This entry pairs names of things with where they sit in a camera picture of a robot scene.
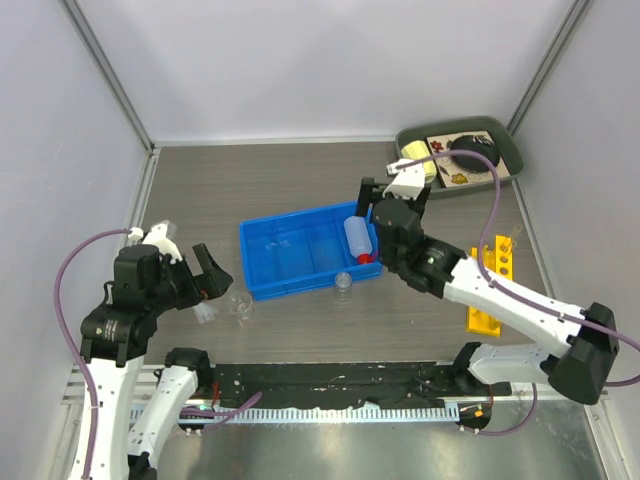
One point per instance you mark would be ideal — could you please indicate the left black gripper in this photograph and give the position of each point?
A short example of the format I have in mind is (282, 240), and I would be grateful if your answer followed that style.
(212, 282)

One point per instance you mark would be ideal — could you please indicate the red cap wash bottle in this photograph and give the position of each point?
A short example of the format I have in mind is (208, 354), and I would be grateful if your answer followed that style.
(358, 240)

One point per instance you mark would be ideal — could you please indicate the floral patterned card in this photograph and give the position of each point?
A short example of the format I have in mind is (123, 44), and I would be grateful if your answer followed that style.
(452, 176)

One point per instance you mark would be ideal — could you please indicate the slotted cable duct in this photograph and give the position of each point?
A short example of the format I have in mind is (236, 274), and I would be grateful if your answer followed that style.
(368, 413)

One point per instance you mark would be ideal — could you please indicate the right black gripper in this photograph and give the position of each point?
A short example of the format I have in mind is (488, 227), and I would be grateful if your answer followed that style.
(366, 195)

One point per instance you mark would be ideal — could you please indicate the clear glass test tube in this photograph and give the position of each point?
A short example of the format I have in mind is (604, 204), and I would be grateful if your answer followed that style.
(511, 239)

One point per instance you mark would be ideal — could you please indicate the black round pouch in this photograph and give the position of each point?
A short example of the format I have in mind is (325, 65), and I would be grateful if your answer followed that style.
(480, 144)

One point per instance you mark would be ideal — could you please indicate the pale yellow cup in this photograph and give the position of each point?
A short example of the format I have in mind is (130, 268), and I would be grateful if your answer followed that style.
(417, 150)

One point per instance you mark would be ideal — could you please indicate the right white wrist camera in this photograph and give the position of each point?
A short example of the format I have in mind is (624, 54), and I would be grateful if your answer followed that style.
(408, 179)

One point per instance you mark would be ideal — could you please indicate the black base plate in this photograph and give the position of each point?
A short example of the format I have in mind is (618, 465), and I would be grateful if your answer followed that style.
(337, 386)

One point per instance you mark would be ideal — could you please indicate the grey plastic tray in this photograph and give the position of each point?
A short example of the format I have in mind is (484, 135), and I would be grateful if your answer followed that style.
(487, 123)

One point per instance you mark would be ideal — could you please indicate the yellow test tube rack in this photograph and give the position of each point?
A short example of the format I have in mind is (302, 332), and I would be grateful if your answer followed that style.
(479, 322)

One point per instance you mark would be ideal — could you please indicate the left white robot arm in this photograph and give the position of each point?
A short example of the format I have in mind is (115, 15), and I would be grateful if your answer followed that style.
(114, 342)

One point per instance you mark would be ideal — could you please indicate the small clear glass beaker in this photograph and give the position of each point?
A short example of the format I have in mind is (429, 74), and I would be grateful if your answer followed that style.
(343, 284)

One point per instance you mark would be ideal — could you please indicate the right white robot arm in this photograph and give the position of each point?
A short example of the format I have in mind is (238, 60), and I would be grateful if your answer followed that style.
(572, 349)

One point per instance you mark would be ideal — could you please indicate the blue divided plastic bin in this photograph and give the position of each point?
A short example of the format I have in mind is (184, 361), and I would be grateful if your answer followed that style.
(299, 251)

